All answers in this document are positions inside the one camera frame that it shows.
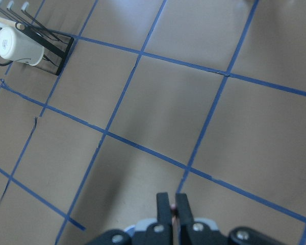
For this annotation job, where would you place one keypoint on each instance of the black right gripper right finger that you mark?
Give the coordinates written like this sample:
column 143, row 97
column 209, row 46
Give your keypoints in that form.
column 183, row 209

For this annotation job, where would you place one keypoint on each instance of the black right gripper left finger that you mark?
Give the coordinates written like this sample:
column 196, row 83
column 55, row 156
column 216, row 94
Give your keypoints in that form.
column 164, row 211

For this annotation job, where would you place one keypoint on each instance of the white mug near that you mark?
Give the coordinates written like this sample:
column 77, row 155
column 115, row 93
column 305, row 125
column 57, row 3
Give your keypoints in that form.
column 18, row 47

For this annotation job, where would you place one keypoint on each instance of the black wire mug rack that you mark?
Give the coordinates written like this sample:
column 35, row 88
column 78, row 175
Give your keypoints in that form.
column 56, row 45

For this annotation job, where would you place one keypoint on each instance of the wooden rack handle rod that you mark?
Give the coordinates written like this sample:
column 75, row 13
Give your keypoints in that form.
column 11, row 23

